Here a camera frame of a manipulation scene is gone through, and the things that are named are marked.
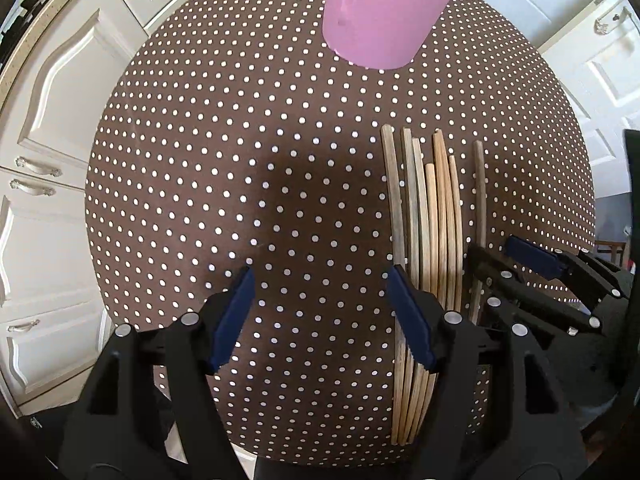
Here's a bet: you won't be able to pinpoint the pink cylindrical utensil holder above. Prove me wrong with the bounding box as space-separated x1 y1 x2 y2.
322 0 449 70

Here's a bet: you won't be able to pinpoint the silver door handle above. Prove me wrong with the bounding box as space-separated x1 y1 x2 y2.
593 4 631 36

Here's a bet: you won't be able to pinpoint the brown polka dot tablecloth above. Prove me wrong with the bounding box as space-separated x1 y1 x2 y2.
86 0 594 467

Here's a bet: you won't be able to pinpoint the cream kitchen base cabinets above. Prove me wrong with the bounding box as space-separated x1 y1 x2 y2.
1 0 186 415

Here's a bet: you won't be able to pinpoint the white door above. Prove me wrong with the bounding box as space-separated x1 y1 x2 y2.
485 0 639 198

